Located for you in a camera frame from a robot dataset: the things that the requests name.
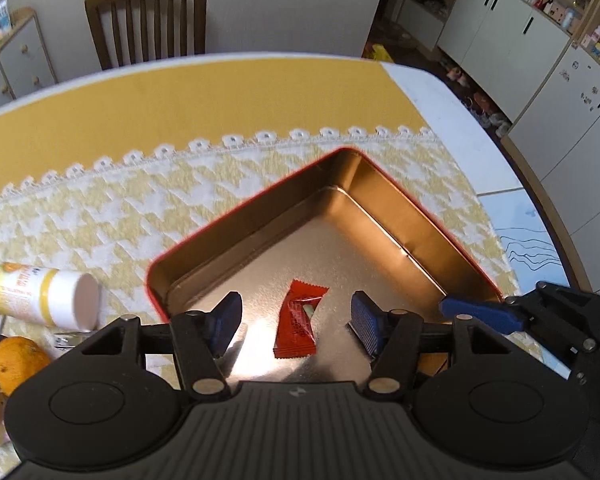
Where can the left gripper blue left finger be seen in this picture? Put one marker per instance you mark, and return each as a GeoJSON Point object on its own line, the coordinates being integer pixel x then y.
{"type": "Point", "coordinates": [199, 339]}

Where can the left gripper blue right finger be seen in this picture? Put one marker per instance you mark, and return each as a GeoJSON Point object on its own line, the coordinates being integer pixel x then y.
{"type": "Point", "coordinates": [391, 340]}

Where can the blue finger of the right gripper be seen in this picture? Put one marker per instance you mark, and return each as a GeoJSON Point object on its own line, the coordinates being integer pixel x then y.
{"type": "Point", "coordinates": [498, 316]}

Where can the red candy wrapper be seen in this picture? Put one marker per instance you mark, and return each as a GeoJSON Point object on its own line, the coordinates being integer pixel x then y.
{"type": "Point", "coordinates": [294, 335]}

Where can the white yellow supplement bottle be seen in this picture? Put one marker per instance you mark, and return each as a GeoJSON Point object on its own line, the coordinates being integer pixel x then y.
{"type": "Point", "coordinates": [55, 298]}

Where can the orange fruit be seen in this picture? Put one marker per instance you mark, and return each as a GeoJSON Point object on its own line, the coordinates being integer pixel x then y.
{"type": "Point", "coordinates": [20, 359]}

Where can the red square metal tin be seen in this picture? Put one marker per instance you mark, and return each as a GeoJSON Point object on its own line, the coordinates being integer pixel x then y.
{"type": "Point", "coordinates": [341, 223]}

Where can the silver nail clipper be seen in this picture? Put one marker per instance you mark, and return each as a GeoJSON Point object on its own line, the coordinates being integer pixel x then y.
{"type": "Point", "coordinates": [67, 341]}

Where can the yellow houndstooth table mat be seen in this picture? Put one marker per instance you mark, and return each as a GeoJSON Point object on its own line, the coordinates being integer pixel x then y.
{"type": "Point", "coordinates": [104, 173]}

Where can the wooden slatted chair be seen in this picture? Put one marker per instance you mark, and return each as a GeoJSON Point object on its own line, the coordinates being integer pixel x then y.
{"type": "Point", "coordinates": [127, 32]}

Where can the white drawer sideboard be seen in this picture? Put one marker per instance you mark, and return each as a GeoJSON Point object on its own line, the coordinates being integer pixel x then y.
{"type": "Point", "coordinates": [25, 66]}

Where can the white wall cabinet unit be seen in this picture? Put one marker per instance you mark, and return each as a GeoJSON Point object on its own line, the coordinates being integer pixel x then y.
{"type": "Point", "coordinates": [538, 62]}

